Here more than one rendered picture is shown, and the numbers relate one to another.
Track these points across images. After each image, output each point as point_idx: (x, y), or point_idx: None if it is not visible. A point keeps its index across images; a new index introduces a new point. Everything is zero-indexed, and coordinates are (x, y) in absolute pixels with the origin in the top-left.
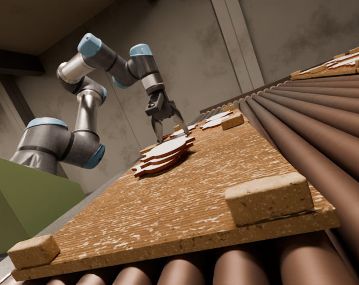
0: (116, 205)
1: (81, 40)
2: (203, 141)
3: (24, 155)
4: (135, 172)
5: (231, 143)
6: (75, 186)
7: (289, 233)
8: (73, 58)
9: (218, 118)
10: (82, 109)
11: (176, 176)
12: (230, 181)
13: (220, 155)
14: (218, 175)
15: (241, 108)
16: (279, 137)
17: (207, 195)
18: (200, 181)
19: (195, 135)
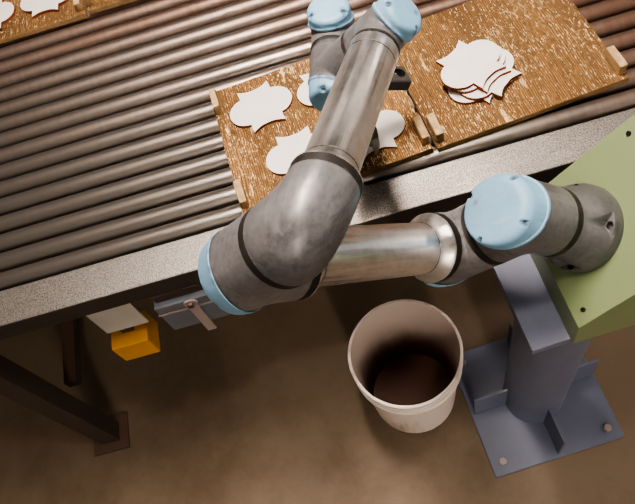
0: (559, 63)
1: (399, 11)
2: (427, 60)
3: (574, 187)
4: (517, 74)
5: (460, 24)
6: None
7: None
8: (380, 79)
9: (299, 90)
10: (377, 231)
11: (516, 41)
12: (529, 2)
13: (485, 23)
14: (521, 11)
15: (146, 118)
16: (441, 7)
17: (543, 7)
18: (527, 18)
19: None
